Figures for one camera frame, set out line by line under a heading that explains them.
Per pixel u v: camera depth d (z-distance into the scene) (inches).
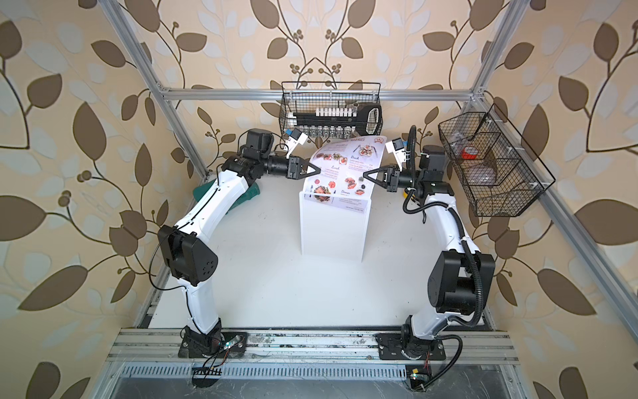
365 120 33.3
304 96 35.9
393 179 26.2
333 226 31.7
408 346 26.4
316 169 29.0
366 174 28.4
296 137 27.3
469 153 31.8
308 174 28.8
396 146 26.3
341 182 29.0
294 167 26.8
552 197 23.1
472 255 17.4
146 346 30.2
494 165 31.7
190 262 20.0
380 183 28.4
